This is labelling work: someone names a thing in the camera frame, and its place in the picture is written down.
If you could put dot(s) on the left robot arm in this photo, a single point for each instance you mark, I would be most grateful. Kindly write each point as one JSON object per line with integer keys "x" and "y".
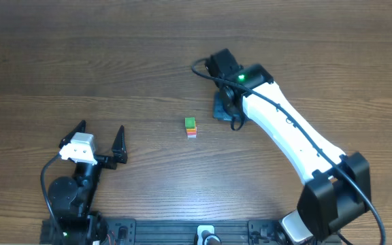
{"x": 70, "y": 197}

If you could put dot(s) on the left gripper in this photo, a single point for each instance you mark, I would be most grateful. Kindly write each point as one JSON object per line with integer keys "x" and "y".
{"x": 107, "y": 162}

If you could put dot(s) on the mounting rail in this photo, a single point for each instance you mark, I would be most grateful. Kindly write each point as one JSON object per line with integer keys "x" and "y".
{"x": 168, "y": 233}

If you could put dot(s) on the green cube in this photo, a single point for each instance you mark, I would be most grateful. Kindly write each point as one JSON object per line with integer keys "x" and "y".
{"x": 190, "y": 122}

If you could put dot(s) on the white cube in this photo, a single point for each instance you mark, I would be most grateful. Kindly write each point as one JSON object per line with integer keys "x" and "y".
{"x": 192, "y": 136}

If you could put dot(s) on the orange cube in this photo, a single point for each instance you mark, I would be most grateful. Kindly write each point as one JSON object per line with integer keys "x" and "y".
{"x": 191, "y": 129}

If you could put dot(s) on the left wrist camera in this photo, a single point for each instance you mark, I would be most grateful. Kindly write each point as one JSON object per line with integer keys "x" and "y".
{"x": 80, "y": 148}

